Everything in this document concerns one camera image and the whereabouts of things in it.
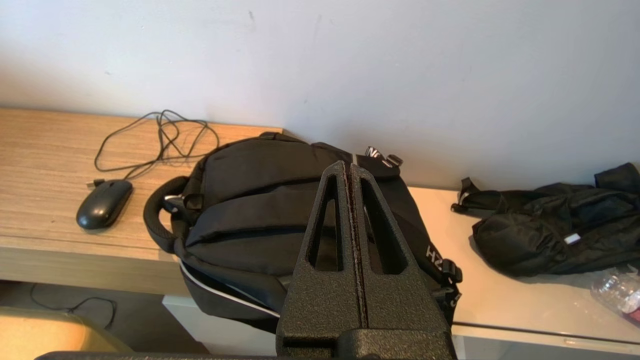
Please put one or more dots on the black crumpled fabric bag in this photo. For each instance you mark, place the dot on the black crumpled fabric bag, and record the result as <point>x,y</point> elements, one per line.
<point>540,240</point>

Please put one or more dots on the wooden desk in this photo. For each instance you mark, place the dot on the wooden desk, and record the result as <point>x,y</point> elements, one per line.
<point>40,165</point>

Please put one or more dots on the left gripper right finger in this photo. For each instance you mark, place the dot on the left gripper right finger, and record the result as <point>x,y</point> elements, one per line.
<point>400,300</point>

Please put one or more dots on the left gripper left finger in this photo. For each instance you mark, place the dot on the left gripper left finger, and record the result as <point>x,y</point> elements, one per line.
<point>320,305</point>

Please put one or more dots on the yellow padded seat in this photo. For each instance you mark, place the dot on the yellow padded seat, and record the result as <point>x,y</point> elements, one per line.
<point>45,335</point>

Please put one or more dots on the black backpack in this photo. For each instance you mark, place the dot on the black backpack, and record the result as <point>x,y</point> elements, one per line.
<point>240,200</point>

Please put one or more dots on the black computer mouse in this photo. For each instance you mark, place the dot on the black computer mouse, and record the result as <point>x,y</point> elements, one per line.
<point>102,205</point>

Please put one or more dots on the clear plastic bottle red label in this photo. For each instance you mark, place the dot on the clear plastic bottle red label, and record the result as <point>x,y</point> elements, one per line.
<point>617,295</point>

